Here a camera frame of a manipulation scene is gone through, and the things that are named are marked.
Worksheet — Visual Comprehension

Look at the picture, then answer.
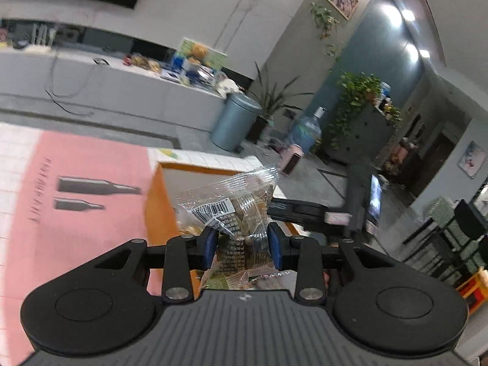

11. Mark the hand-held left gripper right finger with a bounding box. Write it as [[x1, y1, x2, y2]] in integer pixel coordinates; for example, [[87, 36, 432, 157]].
[[266, 222, 398, 303]]

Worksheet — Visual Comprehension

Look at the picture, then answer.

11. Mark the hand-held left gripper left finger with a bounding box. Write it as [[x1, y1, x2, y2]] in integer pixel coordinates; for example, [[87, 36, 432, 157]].
[[93, 227, 219, 303]]

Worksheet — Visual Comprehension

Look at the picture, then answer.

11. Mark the clear nut snack packet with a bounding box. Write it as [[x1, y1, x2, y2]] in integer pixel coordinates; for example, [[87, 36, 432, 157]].
[[176, 164, 297, 293]]

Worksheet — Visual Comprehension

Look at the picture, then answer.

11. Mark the orange cardboard box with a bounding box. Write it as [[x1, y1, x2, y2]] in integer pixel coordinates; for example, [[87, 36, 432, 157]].
[[147, 159, 306, 298]]

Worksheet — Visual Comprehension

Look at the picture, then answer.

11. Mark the pink small appliance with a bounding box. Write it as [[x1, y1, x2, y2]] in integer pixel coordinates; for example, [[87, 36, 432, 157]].
[[279, 143, 306, 177]]

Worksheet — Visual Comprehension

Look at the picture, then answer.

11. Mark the blue water jug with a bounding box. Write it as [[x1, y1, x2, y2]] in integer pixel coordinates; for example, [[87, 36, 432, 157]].
[[287, 106, 329, 158]]

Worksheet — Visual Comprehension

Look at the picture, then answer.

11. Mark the dark grey cabinet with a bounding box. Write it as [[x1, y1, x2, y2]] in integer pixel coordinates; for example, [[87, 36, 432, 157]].
[[323, 104, 396, 165]]

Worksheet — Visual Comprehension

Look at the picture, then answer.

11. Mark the grey trash bin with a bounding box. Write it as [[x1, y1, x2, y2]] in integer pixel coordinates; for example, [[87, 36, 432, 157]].
[[210, 92, 264, 153]]

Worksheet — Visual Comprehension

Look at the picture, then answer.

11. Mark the long-leaf plant black pot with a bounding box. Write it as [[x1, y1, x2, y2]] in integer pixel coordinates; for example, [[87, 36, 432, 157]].
[[247, 60, 314, 144]]

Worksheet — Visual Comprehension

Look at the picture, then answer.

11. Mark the leafy vine plant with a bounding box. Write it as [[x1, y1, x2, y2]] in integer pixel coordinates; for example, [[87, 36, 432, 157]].
[[327, 72, 402, 150]]

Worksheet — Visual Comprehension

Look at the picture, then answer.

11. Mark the pink printed table mat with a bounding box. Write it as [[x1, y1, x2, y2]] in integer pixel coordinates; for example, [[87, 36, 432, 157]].
[[0, 130, 181, 366]]

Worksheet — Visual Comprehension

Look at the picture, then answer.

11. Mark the black chair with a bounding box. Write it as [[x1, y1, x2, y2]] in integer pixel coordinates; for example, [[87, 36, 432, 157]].
[[403, 197, 488, 287]]

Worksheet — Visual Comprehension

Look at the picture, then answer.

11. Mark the grey TV console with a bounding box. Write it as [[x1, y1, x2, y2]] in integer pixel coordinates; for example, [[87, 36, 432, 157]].
[[0, 0, 229, 142]]

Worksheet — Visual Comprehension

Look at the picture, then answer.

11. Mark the blue white box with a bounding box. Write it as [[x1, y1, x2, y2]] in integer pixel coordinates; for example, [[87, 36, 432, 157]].
[[171, 52, 199, 81]]

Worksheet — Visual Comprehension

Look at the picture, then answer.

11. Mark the orange crate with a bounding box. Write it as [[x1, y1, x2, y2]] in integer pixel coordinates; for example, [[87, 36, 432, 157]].
[[457, 270, 488, 306]]

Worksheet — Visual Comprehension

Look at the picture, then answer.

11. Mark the hanging vine plant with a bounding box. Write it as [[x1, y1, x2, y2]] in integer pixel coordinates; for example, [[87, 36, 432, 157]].
[[310, 1, 344, 59]]

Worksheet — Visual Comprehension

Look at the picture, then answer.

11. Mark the teddy bear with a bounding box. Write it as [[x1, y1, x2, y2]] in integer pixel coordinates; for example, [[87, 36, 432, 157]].
[[190, 43, 209, 62]]

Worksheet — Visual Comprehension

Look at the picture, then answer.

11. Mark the pile of small snack packets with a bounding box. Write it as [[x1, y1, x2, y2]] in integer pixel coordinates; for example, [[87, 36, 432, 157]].
[[123, 53, 163, 73]]

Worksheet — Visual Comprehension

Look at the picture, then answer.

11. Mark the checkered tablecloth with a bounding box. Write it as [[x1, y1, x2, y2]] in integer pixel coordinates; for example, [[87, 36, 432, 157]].
[[0, 121, 285, 267]]

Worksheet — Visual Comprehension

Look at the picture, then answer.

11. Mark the small wall picture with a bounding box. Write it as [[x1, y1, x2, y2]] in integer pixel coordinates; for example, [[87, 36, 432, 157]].
[[457, 140, 487, 180]]

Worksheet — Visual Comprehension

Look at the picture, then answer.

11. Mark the black cable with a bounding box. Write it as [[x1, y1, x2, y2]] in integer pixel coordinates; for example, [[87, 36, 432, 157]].
[[45, 56, 110, 117]]

